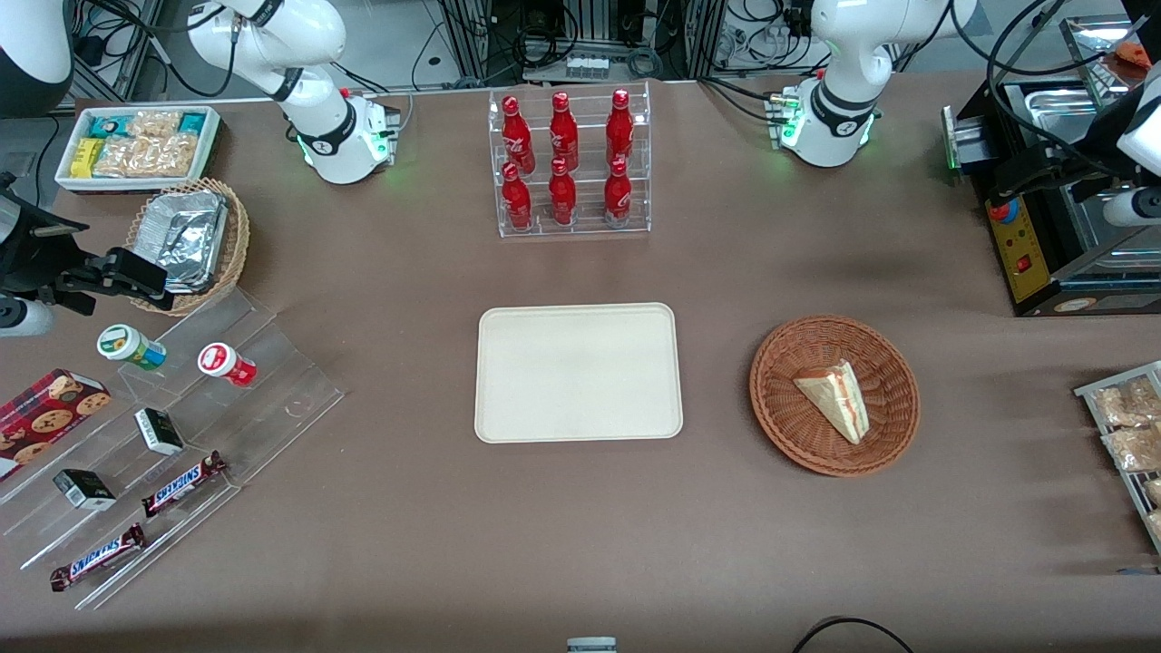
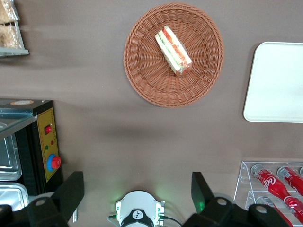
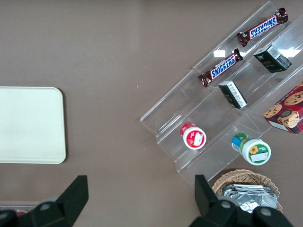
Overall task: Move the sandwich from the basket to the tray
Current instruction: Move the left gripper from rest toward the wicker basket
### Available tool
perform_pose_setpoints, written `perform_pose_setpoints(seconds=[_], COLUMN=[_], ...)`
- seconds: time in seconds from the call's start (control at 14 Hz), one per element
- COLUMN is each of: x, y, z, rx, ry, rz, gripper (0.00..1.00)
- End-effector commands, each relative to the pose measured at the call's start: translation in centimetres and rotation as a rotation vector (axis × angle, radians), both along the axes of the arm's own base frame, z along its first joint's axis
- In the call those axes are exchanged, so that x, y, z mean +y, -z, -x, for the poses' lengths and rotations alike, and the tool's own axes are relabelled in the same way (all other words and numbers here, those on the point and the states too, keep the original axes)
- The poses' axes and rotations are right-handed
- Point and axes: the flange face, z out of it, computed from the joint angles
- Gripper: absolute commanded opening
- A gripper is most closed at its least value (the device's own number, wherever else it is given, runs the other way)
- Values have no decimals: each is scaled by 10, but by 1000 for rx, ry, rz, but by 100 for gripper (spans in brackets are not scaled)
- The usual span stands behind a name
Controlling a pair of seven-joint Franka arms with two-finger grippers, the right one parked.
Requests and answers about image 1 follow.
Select clear acrylic stepped shelf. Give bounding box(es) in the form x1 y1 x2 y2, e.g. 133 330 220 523
0 286 346 611

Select black sealing machine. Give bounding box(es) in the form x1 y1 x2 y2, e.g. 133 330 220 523
941 77 1161 318

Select beige plastic serving tray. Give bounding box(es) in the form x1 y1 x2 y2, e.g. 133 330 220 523
474 303 684 444

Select large clear cracker bag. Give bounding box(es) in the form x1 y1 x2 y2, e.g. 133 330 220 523
93 134 199 179

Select brown round wicker basket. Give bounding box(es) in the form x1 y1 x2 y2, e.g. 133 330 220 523
749 315 921 478

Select small black carton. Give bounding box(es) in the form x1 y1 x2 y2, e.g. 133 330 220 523
53 468 117 512
134 408 185 456

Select grey wire rack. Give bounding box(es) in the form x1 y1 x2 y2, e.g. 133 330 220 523
1075 361 1161 554

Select triangular sandwich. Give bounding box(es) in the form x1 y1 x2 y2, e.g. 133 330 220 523
794 359 871 445

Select white rectangular snack bin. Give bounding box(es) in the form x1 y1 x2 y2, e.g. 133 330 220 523
54 104 223 194

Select black looped cable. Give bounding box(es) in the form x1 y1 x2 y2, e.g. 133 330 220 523
794 617 917 653

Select shiny steel tray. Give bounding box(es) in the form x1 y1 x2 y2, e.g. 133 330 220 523
1059 14 1161 112

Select green lid yogurt cup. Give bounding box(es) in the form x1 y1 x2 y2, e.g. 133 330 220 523
97 324 168 371

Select red lid yogurt cup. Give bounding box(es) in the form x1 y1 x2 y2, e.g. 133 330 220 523
198 342 258 388

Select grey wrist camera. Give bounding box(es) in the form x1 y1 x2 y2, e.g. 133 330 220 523
1102 186 1161 228
0 297 54 338

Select silver foil packets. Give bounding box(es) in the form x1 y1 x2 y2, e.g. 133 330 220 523
136 190 229 295

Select red cola bottle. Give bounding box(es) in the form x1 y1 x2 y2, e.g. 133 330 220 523
550 92 580 171
549 158 578 226
604 157 632 224
502 162 533 230
502 95 536 175
606 89 634 167

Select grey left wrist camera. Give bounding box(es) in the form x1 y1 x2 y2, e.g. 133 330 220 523
1102 186 1161 228

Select brown Snickers bar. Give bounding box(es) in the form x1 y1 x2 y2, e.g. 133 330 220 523
50 523 148 592
141 451 228 519

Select small clear cracker bag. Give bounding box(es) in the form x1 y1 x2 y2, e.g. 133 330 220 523
127 111 182 139

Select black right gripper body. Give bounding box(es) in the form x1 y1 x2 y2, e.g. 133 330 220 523
0 177 108 300

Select light wicker basket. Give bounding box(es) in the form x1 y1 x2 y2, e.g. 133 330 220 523
125 177 251 317

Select clear acrylic bottle rack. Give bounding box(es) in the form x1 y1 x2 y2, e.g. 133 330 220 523
488 81 653 239

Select metal equipment frame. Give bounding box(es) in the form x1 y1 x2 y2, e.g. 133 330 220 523
440 0 727 83

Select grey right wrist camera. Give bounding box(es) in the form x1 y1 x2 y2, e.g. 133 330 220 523
0 297 54 338

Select red chocolate chip cookie box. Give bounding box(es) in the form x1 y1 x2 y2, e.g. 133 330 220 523
0 368 112 482

